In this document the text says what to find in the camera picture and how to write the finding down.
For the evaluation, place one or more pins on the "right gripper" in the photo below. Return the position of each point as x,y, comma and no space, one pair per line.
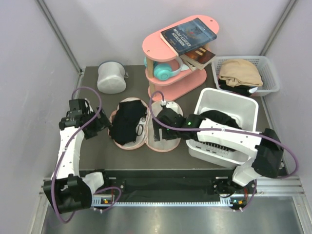
165,135

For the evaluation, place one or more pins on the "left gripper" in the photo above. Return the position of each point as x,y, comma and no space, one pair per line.
102,123

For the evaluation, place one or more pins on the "floral mesh laundry bag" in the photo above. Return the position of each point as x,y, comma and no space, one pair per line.
145,131

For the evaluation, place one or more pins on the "black bra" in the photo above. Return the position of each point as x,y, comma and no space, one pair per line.
127,117

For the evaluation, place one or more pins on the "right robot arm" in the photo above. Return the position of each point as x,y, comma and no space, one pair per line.
263,149

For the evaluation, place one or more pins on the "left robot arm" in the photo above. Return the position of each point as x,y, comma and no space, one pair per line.
67,191

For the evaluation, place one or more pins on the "white mesh cylinder bag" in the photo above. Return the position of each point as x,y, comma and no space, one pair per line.
111,77

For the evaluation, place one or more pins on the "pink wooden shelf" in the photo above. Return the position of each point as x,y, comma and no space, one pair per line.
155,49

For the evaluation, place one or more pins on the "teal headphones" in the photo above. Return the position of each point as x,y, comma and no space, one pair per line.
163,71

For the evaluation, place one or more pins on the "black clothes in bin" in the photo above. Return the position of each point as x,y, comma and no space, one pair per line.
220,118

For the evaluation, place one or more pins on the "brown book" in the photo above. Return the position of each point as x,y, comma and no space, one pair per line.
198,58

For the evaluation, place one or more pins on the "white plastic bin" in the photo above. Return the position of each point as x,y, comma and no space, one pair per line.
243,109

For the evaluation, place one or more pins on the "dark blue book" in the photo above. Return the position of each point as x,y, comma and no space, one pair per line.
187,36

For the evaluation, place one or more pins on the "black cloth in basket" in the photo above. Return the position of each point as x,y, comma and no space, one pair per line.
243,90

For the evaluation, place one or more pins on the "beige cloth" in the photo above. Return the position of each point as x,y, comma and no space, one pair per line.
240,72

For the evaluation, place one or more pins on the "white perforated basket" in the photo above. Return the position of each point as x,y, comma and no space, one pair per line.
265,67

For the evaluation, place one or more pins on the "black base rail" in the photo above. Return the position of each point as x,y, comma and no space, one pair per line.
171,185

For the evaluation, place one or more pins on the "aluminium frame post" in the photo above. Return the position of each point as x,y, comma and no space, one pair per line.
55,28

